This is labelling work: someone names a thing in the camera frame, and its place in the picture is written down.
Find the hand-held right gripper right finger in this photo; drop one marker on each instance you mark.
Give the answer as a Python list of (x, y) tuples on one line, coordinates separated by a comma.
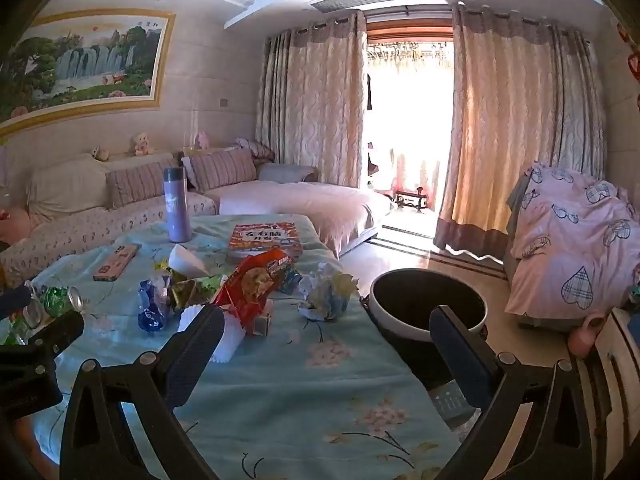
[(452, 345)]

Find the purple thermos bottle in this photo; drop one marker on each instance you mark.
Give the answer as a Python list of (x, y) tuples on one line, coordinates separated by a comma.
[(176, 205)]

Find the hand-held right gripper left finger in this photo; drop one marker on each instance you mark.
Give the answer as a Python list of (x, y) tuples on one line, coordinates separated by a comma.
[(202, 340)]

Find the cream cushion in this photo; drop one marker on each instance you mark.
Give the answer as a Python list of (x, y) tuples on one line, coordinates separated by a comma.
[(65, 187)]

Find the pink kettlebell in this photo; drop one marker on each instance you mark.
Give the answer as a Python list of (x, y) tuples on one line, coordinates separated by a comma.
[(586, 336)]

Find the blue bulb-shaped plastic shell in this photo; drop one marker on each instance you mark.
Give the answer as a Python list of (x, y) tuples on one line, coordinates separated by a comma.
[(151, 312)]

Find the pink heart print quilt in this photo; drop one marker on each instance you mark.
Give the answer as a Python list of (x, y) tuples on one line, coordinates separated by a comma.
[(575, 245)]

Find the grey remote control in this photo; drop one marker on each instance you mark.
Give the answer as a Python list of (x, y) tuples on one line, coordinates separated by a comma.
[(450, 402)]

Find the white plush bear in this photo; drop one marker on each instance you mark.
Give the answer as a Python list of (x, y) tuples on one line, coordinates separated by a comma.
[(143, 144)]

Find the crumpled white blue wrapper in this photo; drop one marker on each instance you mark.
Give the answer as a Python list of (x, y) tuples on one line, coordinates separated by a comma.
[(325, 292)]

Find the beige patterned curtain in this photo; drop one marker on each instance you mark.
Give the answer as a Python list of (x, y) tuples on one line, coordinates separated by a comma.
[(505, 135), (310, 105)]

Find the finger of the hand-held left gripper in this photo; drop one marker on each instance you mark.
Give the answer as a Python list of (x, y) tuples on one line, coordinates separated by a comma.
[(57, 327), (15, 301)]

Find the round black bin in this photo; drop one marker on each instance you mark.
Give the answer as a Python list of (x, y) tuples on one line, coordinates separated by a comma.
[(425, 305)]

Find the white pleated paper liner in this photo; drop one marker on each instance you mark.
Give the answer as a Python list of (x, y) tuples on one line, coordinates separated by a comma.
[(227, 342)]

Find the white tissue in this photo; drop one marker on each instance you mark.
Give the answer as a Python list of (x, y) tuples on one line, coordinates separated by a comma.
[(186, 261)]

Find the small beige plush toy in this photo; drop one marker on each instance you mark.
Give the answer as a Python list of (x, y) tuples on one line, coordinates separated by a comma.
[(100, 153)]

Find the framed waterfall painting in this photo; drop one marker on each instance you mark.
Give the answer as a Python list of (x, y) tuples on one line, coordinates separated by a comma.
[(85, 65)]

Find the blue snack wrapper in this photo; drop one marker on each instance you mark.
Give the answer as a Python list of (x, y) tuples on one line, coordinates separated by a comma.
[(290, 277)]

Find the pink plush toy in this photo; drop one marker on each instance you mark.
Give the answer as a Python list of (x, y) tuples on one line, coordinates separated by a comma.
[(202, 140)]

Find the orange picture book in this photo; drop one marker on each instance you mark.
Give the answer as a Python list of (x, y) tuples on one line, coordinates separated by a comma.
[(265, 240)]

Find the white cabinet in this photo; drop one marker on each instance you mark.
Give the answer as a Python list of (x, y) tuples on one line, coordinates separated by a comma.
[(617, 375)]

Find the pink covered sofa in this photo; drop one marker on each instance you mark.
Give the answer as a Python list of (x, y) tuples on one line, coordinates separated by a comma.
[(300, 200)]

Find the red wall decorations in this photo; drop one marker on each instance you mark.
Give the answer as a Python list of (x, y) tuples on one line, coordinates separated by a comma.
[(632, 60)]

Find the red snack wrapper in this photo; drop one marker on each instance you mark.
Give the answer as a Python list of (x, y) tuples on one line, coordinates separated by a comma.
[(245, 285)]

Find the grey pillow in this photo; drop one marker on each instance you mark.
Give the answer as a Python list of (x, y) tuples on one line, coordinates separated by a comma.
[(287, 173)]

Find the small red carton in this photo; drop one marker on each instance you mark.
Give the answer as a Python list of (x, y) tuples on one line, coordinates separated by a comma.
[(259, 324)]

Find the blue floral tablecloth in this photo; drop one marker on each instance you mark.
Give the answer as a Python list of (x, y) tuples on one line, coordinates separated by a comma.
[(300, 385)]

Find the green foil wrapper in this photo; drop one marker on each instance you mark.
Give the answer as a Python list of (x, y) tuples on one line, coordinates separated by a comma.
[(192, 290)]

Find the small striped pillow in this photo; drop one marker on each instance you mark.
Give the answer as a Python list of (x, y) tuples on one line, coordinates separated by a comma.
[(257, 149)]

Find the small dark toy cart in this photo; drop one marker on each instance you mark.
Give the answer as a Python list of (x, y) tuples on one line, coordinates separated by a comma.
[(411, 199)]

